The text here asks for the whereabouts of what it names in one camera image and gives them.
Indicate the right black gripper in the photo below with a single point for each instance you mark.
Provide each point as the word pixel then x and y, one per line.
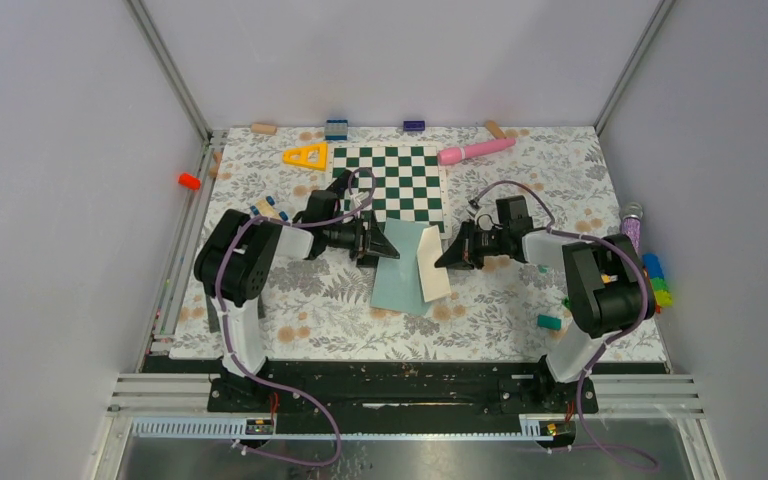
pixel 465 243

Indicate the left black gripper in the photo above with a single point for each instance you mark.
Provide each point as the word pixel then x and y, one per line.
pixel 371 240

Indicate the grey-blue envelope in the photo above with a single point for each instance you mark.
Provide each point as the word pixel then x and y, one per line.
pixel 397 283

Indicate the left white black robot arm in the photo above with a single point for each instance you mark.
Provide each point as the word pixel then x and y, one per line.
pixel 234 263

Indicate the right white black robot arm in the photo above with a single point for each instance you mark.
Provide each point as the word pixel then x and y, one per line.
pixel 607 290

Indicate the floral patterned table mat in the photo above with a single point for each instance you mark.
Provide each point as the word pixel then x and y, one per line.
pixel 320 309

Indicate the green white chessboard mat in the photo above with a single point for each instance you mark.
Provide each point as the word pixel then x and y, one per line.
pixel 408 182

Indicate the pink toy microphone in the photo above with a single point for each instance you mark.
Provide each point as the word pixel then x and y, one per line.
pixel 453 155

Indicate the yellow triangle toy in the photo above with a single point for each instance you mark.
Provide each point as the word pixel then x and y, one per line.
pixel 314 156

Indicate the teal small block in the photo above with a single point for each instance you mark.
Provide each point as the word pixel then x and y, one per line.
pixel 549 322

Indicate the wooden toy car blue wheels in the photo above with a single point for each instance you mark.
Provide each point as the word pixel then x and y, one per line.
pixel 266 207

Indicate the blue grey lego brick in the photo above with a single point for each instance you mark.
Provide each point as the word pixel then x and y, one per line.
pixel 336 130

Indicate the purple lego brick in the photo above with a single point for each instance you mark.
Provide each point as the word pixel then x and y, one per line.
pixel 413 125

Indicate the right wooden cylinder peg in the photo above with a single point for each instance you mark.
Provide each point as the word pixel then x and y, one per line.
pixel 494 129

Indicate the wooden cylinder peg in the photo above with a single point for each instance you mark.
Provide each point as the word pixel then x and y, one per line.
pixel 263 129
pixel 494 129

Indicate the left wooden cylinder peg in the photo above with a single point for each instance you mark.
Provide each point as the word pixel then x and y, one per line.
pixel 263 129

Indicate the grey lego baseplate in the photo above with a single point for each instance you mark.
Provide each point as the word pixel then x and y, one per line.
pixel 212 315

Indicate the purple glitter microphone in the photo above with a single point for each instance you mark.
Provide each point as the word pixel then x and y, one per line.
pixel 631 223

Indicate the orange red small cylinder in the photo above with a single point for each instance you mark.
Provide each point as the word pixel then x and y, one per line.
pixel 189 182

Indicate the colourful block toy pile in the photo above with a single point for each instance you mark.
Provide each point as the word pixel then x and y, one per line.
pixel 655 273

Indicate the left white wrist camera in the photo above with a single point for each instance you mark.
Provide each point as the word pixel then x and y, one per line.
pixel 357 200

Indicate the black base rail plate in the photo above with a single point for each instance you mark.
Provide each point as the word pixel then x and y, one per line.
pixel 390 398

